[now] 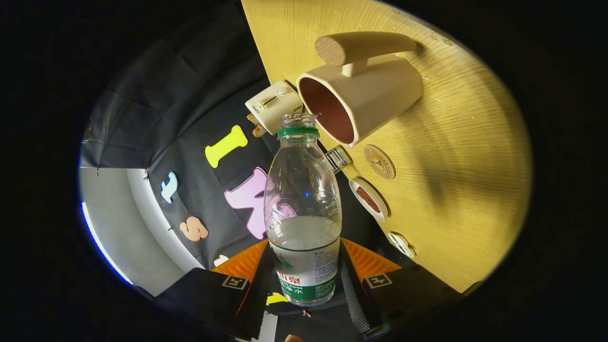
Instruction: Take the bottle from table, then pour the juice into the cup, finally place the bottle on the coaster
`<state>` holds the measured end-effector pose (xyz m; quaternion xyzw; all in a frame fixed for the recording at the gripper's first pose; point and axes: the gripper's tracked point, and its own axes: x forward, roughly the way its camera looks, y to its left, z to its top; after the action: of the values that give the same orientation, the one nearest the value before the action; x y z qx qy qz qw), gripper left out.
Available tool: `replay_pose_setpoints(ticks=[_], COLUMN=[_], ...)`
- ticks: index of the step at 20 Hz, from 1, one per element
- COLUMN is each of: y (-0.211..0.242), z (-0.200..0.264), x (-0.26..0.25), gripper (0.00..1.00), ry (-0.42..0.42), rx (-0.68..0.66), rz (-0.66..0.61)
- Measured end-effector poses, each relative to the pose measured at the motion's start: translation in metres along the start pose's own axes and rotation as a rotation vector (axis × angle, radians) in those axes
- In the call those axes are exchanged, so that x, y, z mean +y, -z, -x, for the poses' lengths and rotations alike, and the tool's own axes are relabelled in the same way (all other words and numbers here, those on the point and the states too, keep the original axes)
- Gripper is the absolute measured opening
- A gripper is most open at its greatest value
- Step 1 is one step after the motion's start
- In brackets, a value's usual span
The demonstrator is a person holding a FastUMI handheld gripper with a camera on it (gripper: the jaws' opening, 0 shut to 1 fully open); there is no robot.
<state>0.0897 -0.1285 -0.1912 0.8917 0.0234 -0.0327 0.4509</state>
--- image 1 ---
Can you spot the round cork coaster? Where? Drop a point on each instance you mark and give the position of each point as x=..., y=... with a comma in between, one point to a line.
x=380, y=162

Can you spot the white divided seasoning dish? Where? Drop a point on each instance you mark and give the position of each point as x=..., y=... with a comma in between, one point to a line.
x=401, y=244

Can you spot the ribbed clear glass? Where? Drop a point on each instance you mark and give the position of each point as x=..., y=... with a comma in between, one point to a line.
x=338, y=159

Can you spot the white round plate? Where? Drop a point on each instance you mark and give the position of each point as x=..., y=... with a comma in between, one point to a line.
x=375, y=213

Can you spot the brown meat patty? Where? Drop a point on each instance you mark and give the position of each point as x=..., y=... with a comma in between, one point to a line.
x=374, y=205
x=363, y=194

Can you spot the cream toaster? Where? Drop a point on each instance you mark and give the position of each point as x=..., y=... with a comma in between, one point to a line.
x=273, y=104

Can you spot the toast bread slice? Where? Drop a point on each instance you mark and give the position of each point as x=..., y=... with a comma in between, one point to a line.
x=258, y=129

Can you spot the clear plastic bottle green label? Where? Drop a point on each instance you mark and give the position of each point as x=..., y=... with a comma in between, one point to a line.
x=304, y=237

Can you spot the black backdrop cloth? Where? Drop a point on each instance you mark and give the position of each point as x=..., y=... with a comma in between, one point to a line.
x=190, y=118

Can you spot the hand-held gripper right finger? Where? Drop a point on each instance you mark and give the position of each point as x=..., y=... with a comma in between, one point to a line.
x=354, y=294

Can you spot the wooden table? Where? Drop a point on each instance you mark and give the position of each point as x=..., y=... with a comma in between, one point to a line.
x=451, y=166

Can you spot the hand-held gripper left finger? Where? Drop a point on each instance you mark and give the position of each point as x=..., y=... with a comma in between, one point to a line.
x=204, y=297

